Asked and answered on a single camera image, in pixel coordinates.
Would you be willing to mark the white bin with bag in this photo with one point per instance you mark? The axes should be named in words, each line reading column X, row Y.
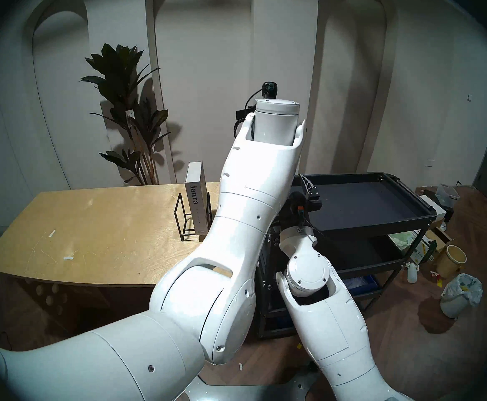
column 456, row 300

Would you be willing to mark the black metal utility cart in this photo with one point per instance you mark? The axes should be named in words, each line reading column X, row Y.
column 364, row 204

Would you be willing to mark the small white plastic bottle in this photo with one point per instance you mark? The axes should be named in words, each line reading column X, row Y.
column 412, row 275

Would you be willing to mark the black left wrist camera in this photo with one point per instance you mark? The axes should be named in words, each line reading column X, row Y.
column 269, row 90

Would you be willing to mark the open brown cardboard box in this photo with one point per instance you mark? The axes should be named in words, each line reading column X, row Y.
column 439, row 237

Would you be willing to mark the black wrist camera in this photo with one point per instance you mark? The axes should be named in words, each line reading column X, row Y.
column 269, row 90
column 300, row 209

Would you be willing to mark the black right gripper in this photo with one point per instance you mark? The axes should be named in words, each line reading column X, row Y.
column 293, row 210

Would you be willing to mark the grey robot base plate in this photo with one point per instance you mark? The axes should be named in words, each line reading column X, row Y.
column 247, row 394

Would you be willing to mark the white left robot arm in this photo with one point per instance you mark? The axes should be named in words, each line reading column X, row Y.
column 243, row 195

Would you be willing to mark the tall dark green plant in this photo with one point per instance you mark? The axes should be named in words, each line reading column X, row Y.
column 118, row 78

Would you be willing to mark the green and white box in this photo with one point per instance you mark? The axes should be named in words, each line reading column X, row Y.
column 425, row 249

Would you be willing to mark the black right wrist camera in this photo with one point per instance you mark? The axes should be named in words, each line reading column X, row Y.
column 300, row 209

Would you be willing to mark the clear plastic storage box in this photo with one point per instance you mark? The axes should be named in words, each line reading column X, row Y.
column 447, row 194

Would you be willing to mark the white cardboard box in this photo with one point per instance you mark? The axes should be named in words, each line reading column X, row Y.
column 433, row 206

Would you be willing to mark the light wooden table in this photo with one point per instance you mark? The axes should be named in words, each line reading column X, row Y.
column 101, row 229

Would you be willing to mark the blue flat box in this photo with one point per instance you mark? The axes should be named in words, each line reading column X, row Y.
column 362, row 284

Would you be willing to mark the pale green printed sheet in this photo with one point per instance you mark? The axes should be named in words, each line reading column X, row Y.
column 402, row 241

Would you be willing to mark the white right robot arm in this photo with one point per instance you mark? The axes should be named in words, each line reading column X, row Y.
column 322, row 304

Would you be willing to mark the white ianra book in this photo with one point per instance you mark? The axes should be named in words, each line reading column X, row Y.
column 195, row 195

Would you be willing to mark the beige plastic bucket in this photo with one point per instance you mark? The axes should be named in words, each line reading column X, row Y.
column 450, row 264

